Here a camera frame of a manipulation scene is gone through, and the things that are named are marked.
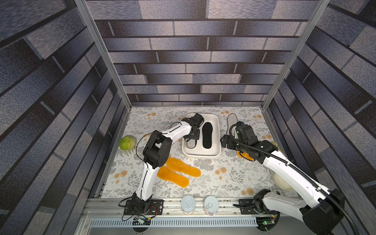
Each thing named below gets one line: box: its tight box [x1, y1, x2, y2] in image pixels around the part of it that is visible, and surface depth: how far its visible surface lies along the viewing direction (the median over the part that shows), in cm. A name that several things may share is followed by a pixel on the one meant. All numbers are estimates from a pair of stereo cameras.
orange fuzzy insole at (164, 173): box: [156, 165, 190, 189], surface depth 85 cm
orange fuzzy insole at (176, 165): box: [165, 157, 202, 178], surface depth 89 cm
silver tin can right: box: [203, 195, 219, 216], surface depth 72 cm
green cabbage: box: [119, 135, 136, 151], surface depth 92 cm
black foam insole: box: [202, 121, 213, 149], surface depth 102 cm
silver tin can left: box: [180, 195, 196, 215], surface depth 72 cm
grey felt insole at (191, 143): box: [186, 138, 196, 149], surface depth 94 cm
